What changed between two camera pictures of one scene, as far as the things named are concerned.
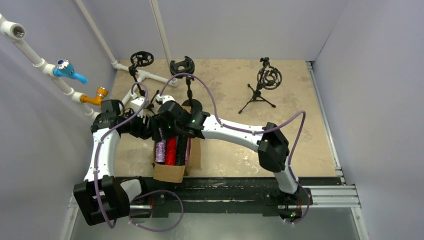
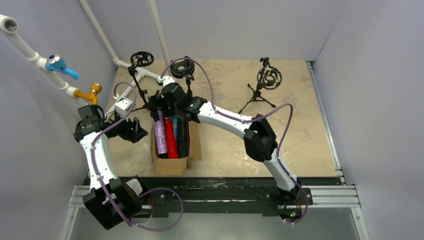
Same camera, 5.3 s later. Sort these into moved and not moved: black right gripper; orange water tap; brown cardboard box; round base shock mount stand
Moved: brown cardboard box; orange water tap; black right gripper
Not moved: round base shock mount stand
